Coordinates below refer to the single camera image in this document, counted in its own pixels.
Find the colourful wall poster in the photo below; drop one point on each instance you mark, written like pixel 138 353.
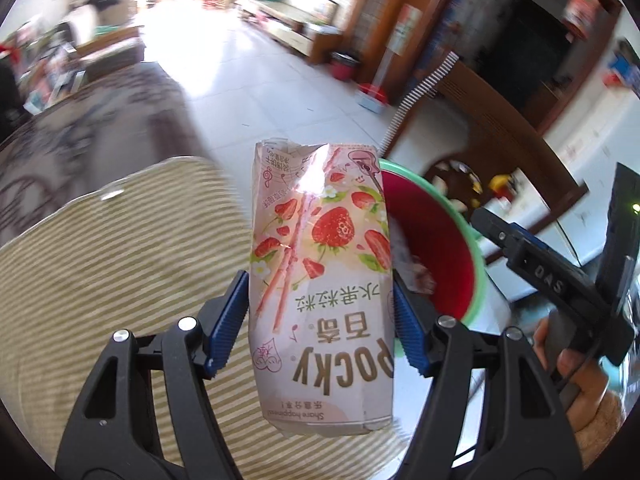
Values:
pixel 452 5

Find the pink snack box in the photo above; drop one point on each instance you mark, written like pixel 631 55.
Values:
pixel 320 260

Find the magazine rack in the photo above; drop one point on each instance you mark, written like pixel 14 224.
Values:
pixel 50 80

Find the wall calendar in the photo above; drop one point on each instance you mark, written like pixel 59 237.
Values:
pixel 409 30

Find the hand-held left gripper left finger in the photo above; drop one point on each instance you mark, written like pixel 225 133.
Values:
pixel 227 320

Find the wooden television cabinet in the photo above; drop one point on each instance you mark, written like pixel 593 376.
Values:
pixel 295 25

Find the person's right hand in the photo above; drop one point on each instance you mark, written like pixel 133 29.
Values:
pixel 585 385

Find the red bin green rim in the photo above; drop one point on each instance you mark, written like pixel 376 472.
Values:
pixel 435 240

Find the wooden sofa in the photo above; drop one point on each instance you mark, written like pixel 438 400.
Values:
pixel 105 55

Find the red wall hanging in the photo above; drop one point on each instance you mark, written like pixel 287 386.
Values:
pixel 582 10

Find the small red waste basket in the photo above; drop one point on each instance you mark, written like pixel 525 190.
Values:
pixel 344 67

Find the red dustpan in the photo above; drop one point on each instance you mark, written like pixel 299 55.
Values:
pixel 372 97

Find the green striped mat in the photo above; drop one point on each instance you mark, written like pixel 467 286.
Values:
pixel 125 260

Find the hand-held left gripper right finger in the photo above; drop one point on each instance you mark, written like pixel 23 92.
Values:
pixel 407 325

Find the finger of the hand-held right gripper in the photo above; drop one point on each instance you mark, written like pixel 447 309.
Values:
pixel 497 232
pixel 527 239

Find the grey patterned tablecloth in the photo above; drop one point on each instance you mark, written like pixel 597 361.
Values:
pixel 100 120

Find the wooden chair beaded cover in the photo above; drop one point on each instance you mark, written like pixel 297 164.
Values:
pixel 500 125

